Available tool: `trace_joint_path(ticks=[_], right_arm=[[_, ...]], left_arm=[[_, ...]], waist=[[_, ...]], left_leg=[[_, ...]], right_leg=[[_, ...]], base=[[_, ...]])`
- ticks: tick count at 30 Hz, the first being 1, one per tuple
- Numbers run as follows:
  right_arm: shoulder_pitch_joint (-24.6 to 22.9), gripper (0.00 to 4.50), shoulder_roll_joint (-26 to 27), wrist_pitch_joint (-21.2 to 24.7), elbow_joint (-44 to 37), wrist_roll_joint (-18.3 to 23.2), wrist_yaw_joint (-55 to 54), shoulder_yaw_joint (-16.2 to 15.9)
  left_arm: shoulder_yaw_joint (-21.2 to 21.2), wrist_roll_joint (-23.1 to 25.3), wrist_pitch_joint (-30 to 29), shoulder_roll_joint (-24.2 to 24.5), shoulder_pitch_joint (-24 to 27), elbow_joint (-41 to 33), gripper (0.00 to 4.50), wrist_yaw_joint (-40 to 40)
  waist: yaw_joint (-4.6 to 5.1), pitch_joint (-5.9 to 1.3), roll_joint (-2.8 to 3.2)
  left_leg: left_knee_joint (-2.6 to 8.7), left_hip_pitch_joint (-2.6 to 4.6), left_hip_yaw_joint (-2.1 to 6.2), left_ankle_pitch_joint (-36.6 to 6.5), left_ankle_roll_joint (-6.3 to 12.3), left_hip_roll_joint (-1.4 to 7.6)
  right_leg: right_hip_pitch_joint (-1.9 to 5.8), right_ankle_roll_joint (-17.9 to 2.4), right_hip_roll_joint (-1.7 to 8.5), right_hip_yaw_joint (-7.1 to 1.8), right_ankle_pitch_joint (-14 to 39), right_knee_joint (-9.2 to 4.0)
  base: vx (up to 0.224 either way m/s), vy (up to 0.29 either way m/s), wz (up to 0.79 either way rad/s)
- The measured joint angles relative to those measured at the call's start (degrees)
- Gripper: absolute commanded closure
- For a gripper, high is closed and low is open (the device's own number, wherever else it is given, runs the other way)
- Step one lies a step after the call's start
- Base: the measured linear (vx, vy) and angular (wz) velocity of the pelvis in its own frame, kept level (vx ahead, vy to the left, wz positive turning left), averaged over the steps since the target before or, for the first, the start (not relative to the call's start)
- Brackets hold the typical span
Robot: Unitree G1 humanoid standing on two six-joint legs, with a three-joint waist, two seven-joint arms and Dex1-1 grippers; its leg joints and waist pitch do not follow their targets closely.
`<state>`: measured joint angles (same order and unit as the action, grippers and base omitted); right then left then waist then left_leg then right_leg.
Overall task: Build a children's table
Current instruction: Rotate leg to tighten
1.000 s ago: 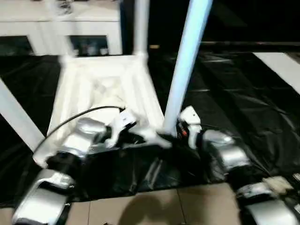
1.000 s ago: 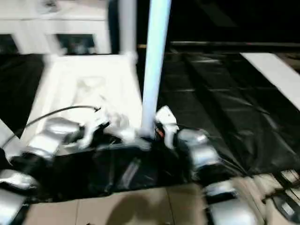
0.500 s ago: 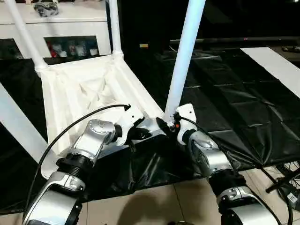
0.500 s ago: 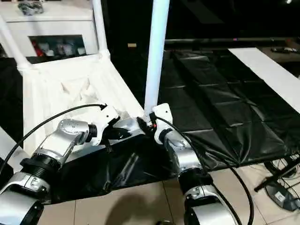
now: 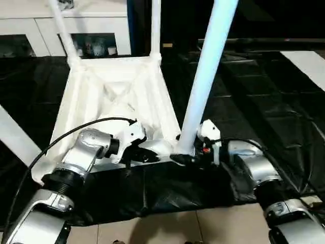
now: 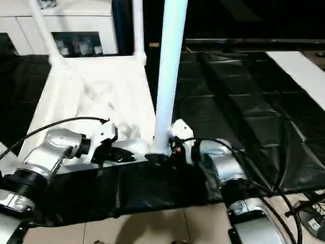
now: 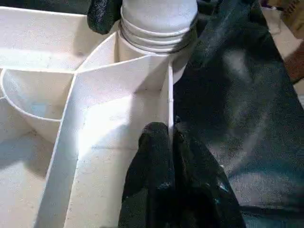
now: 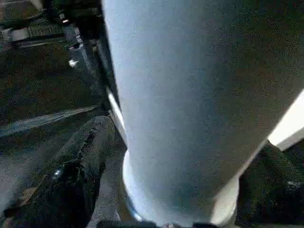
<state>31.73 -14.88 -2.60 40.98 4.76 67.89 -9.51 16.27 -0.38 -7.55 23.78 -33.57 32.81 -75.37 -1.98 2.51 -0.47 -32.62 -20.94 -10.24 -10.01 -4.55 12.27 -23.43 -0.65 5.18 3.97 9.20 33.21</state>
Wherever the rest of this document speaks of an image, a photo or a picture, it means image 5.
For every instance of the white plastic table top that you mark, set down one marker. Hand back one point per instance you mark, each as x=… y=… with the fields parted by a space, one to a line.
x=114 y=89

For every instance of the black table mat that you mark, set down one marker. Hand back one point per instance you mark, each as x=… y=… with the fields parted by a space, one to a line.
x=177 y=188

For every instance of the dark long bar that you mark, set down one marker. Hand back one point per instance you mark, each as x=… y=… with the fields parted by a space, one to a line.
x=266 y=41

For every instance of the black box with tan label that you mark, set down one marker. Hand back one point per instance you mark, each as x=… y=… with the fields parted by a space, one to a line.
x=172 y=25

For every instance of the white flat board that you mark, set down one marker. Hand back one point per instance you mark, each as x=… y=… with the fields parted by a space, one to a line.
x=307 y=68

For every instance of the white glass-door cabinet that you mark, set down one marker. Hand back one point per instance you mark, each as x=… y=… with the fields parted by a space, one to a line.
x=38 y=25

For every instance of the dark bundle on cabinet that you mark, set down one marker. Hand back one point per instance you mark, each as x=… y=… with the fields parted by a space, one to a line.
x=66 y=3

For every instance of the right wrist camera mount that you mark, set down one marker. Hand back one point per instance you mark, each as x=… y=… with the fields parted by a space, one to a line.
x=210 y=132

